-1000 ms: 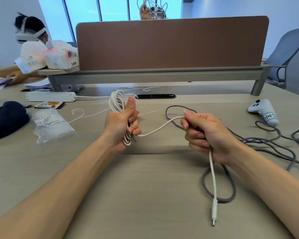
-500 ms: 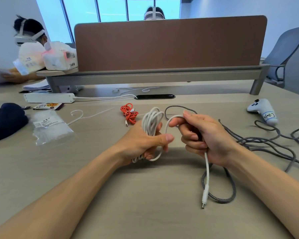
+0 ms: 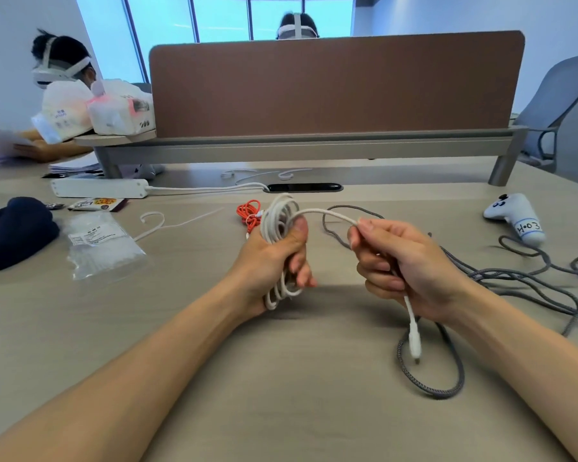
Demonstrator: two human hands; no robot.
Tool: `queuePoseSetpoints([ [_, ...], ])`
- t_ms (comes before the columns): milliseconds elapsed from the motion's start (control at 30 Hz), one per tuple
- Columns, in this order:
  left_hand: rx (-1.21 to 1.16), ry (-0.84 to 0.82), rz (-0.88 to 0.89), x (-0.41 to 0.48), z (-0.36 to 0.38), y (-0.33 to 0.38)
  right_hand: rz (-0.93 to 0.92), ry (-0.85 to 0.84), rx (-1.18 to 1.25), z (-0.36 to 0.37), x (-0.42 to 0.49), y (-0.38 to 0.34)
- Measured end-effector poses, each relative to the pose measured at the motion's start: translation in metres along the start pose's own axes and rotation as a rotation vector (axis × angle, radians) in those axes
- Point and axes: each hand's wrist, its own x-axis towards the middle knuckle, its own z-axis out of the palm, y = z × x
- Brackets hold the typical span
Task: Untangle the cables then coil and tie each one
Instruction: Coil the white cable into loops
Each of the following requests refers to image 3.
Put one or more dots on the person's left forearm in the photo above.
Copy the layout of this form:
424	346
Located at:
115	394

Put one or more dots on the white head-mounted headset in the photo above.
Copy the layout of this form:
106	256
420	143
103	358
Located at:
53	74
296	31

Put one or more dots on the grey metal desk shelf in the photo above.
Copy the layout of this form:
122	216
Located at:
308	150

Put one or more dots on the small white rounded object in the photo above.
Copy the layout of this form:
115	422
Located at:
149	171

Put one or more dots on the small purple candy wrapper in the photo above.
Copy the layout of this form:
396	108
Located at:
54	206

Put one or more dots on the person's right hand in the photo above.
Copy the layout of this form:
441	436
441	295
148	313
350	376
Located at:
424	269

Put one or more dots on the round beige shelf board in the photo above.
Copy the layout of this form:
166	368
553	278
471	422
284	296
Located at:
106	139

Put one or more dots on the person's right forearm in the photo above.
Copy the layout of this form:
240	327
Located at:
534	370

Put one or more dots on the brown desk divider panel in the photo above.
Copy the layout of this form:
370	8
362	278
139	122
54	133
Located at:
337	86

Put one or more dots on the white paper sheets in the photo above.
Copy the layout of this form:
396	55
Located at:
72	165

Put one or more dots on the grey office chair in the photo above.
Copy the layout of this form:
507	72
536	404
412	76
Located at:
558	91
142	87

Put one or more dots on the white power strip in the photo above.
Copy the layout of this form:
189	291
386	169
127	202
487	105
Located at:
98	188

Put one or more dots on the white tissue pack pink label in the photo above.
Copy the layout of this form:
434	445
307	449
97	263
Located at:
115	115

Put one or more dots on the large glass window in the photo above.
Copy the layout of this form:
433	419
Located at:
164	19

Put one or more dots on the white labelled hand controller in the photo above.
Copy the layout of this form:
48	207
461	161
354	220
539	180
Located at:
515	216

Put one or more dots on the black flat tablet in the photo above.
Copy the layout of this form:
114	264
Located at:
72	175

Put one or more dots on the person's left hand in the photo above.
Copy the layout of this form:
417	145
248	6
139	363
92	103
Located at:
265	269

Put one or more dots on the navy baseball cap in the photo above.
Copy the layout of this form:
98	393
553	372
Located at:
14	233

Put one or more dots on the white printed snack packet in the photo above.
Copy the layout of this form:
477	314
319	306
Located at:
96	204

